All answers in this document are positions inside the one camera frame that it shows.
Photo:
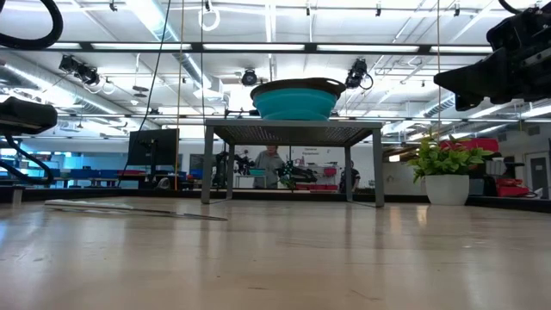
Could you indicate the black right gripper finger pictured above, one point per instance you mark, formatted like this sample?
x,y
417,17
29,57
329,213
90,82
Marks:
x,y
478,77

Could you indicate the blue collapsible bowl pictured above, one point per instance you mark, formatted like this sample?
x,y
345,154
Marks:
x,y
297,103

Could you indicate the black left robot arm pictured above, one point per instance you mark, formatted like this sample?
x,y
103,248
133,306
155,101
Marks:
x,y
26,115

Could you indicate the background black robot arm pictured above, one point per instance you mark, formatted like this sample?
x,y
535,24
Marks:
x,y
301,172

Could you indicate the green plant in white pot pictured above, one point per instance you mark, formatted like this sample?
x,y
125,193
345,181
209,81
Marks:
x,y
447,189

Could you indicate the person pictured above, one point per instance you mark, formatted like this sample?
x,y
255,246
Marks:
x,y
351,176
269,165

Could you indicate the grey perforated metal shelf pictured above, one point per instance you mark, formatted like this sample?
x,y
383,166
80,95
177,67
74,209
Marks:
x,y
292,125

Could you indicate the black overhead crossbar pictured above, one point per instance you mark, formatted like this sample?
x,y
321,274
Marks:
x,y
196,47

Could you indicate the black monitor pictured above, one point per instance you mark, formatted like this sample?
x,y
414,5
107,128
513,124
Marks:
x,y
152,146

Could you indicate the black ceiling camera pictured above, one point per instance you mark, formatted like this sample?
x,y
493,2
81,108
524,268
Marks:
x,y
356,73
249,78
84,73

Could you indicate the black aluminium table frame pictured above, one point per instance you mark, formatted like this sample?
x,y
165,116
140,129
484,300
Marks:
x,y
280,196

